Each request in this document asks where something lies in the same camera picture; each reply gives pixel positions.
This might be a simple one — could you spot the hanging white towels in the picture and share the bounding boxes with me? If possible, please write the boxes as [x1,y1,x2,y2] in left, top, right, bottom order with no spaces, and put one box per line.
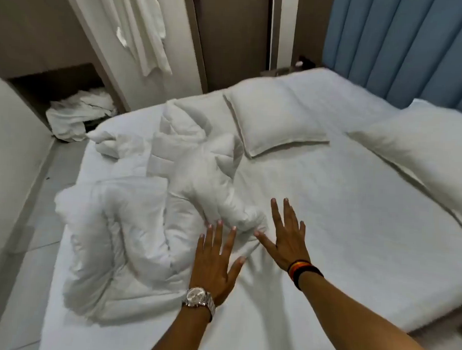
[87,0,177,79]

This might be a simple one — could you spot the black orange wristband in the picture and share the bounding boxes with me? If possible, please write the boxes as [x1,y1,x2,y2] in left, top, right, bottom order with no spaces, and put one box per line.
[286,259,326,293]

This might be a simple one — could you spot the white bed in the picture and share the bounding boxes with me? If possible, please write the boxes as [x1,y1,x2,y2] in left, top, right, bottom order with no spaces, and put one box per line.
[43,54,462,350]

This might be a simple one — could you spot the white wardrobe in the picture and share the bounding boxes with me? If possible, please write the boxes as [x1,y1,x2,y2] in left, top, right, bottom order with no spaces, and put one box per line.
[48,0,209,118]

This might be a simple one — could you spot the white pillow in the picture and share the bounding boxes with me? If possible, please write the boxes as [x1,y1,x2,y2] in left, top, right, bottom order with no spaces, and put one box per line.
[219,78,334,163]
[342,95,462,236]

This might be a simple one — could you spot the person's right forearm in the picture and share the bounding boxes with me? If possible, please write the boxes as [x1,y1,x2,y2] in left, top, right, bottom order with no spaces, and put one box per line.
[294,275,455,350]

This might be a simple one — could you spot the brown door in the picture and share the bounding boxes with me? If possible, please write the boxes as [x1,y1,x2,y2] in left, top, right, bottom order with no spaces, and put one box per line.
[187,0,274,97]

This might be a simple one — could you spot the black white small device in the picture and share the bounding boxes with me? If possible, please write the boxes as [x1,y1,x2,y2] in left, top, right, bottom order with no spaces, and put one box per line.
[294,54,317,69]

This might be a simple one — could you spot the person's left hand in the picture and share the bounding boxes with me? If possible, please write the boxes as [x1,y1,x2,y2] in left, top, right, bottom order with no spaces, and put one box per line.
[188,218,250,309]

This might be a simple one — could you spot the brown nightstand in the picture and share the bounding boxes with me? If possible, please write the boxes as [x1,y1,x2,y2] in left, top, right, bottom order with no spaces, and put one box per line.
[259,64,322,80]

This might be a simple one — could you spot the white quilted duvet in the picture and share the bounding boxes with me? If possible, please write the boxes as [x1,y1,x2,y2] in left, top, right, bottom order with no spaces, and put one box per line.
[48,93,276,332]

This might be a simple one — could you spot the pile of white linens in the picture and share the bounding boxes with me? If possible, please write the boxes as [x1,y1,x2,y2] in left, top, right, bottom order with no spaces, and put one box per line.
[43,85,119,145]

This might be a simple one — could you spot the blue padded headboard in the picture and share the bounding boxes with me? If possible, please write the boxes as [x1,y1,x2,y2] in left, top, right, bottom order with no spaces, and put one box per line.
[319,0,462,113]

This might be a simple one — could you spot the silver wristwatch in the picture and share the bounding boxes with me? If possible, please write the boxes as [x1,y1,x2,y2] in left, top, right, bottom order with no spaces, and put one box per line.
[181,286,217,322]

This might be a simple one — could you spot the person's right hand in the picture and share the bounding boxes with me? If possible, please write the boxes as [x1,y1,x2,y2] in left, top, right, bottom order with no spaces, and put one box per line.
[252,196,315,272]

